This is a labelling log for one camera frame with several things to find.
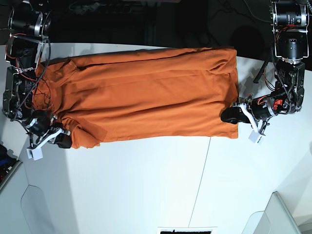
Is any right clear acrylic panel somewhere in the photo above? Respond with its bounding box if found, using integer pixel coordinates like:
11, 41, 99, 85
242, 192, 301, 234

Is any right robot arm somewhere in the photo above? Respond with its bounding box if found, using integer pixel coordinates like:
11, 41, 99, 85
2, 0, 72, 150

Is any black white printed card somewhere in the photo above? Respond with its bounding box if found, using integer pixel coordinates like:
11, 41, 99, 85
156, 227, 218, 234

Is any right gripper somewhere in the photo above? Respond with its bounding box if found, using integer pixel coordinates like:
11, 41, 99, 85
25, 111, 72, 149

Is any left clear acrylic panel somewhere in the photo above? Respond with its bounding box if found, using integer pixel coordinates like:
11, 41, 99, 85
20, 184, 81, 234

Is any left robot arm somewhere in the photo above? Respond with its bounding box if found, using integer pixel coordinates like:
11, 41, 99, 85
221, 0, 312, 135

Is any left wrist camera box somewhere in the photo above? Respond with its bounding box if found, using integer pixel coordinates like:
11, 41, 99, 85
249, 131, 265, 144

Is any clear acrylic panel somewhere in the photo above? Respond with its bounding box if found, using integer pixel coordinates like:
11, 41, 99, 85
242, 192, 301, 234
20, 184, 81, 234

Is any cluttered tray at left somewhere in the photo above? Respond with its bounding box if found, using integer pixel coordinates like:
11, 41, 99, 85
0, 145, 22, 191

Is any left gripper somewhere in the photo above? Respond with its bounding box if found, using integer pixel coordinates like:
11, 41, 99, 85
220, 95, 277, 133

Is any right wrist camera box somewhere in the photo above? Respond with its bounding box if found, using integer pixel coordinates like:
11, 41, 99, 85
26, 148, 43, 160

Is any orange t-shirt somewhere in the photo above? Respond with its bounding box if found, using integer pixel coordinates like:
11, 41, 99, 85
32, 47, 238, 149

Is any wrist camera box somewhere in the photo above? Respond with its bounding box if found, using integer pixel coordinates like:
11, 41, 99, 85
26, 148, 43, 160
249, 131, 265, 144

